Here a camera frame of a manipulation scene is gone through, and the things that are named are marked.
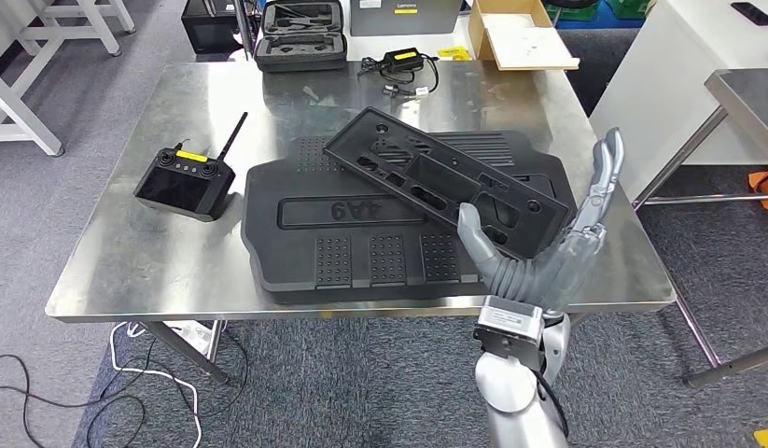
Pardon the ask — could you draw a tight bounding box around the large black plastic cover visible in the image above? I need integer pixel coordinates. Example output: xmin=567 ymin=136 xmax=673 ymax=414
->
xmin=240 ymin=130 xmax=579 ymax=305

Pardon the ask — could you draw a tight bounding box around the green plastic crate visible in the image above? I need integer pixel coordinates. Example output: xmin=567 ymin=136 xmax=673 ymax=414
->
xmin=606 ymin=0 xmax=653 ymax=19
xmin=544 ymin=0 xmax=601 ymax=20

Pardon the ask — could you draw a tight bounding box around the black equipment box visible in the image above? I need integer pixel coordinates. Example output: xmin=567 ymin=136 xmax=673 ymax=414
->
xmin=180 ymin=0 xmax=243 ymax=56

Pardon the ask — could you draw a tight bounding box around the open cardboard box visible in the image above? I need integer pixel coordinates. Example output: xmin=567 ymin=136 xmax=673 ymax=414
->
xmin=468 ymin=0 xmax=581 ymax=72

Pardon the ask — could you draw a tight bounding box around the white power cable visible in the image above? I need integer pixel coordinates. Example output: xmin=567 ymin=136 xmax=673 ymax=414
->
xmin=109 ymin=321 xmax=205 ymax=448

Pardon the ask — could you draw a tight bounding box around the black phone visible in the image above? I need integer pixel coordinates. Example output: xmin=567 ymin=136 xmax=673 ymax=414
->
xmin=731 ymin=1 xmax=768 ymax=27

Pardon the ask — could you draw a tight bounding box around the steel workbench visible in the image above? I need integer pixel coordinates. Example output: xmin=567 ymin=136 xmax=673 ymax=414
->
xmin=44 ymin=60 xmax=725 ymax=387
xmin=632 ymin=67 xmax=768 ymax=391

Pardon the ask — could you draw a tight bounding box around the white metal frame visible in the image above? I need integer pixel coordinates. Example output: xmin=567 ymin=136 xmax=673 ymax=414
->
xmin=15 ymin=0 xmax=137 ymax=58
xmin=0 ymin=0 xmax=66 ymax=157

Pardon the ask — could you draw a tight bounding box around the long black plastic bracket part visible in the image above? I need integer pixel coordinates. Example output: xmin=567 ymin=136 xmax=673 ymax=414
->
xmin=322 ymin=105 xmax=573 ymax=261

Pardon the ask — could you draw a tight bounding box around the white cabinet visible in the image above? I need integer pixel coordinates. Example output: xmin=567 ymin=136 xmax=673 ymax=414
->
xmin=588 ymin=0 xmax=768 ymax=203

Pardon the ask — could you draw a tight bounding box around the blue plastic crate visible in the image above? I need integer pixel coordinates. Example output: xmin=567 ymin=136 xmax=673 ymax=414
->
xmin=556 ymin=17 xmax=645 ymax=30

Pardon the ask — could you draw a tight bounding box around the black adapter cable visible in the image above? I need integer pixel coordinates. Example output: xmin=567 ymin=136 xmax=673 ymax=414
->
xmin=357 ymin=54 xmax=440 ymax=99

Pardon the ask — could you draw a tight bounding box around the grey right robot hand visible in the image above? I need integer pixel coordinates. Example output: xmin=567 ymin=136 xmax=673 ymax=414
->
xmin=455 ymin=126 xmax=626 ymax=314

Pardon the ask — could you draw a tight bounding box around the orange fabric object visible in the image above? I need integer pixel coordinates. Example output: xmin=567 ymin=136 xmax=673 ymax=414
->
xmin=747 ymin=165 xmax=768 ymax=216

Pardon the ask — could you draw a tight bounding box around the open black foam case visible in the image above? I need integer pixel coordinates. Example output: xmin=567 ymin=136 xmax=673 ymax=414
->
xmin=253 ymin=0 xmax=349 ymax=74

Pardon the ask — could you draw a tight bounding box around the black floor cable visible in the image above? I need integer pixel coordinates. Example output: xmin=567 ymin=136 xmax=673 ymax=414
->
xmin=0 ymin=321 xmax=252 ymax=448

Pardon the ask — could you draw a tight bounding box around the grey laptop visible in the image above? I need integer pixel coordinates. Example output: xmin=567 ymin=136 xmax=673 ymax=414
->
xmin=349 ymin=0 xmax=464 ymax=37

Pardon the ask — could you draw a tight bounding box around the white power strip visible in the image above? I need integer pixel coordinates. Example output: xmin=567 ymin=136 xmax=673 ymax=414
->
xmin=167 ymin=321 xmax=213 ymax=357

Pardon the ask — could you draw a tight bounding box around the black power adapter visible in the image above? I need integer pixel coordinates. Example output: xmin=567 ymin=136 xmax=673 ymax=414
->
xmin=382 ymin=47 xmax=425 ymax=72

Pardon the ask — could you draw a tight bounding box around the black remote controller with antenna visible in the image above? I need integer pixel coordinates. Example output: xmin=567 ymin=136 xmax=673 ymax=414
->
xmin=133 ymin=111 xmax=250 ymax=222

